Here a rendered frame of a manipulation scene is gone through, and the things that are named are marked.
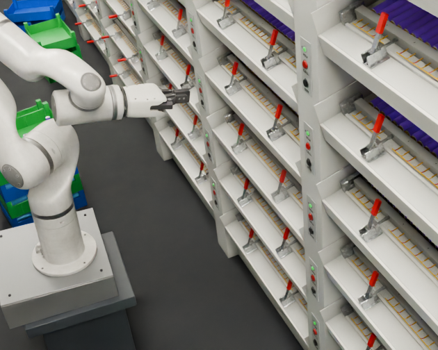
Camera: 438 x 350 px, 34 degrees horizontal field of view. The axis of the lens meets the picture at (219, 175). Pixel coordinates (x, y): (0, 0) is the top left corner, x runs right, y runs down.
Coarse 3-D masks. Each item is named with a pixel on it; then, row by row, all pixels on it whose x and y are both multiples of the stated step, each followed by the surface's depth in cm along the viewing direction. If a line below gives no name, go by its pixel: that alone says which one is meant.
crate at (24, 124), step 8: (48, 104) 283; (32, 112) 282; (40, 112) 284; (48, 112) 284; (16, 120) 280; (24, 120) 282; (32, 120) 284; (40, 120) 286; (24, 128) 283; (32, 128) 283
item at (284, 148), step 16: (224, 48) 213; (208, 64) 213; (224, 64) 213; (208, 80) 215; (224, 80) 208; (224, 96) 205; (240, 96) 200; (240, 112) 196; (256, 112) 192; (256, 128) 187; (288, 128) 182; (272, 144) 180; (288, 144) 178; (288, 160) 174
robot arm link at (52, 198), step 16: (48, 128) 189; (64, 128) 191; (48, 144) 186; (64, 144) 190; (64, 160) 192; (48, 176) 197; (64, 176) 196; (32, 192) 196; (48, 192) 194; (64, 192) 195; (32, 208) 197; (48, 208) 195; (64, 208) 197
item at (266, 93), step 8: (232, 56) 211; (232, 64) 210; (240, 64) 207; (240, 72) 206; (248, 72) 202; (248, 80) 202; (256, 80) 198; (256, 88) 198; (264, 88) 194; (256, 96) 195; (264, 96) 194; (272, 96) 190; (272, 104) 191; (272, 112) 188; (288, 112) 183; (280, 120) 184; (296, 120) 180; (296, 128) 179
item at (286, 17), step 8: (256, 0) 162; (264, 0) 157; (272, 0) 153; (280, 0) 151; (288, 0) 142; (264, 8) 160; (272, 8) 155; (280, 8) 149; (288, 8) 148; (280, 16) 152; (288, 16) 147; (288, 24) 150
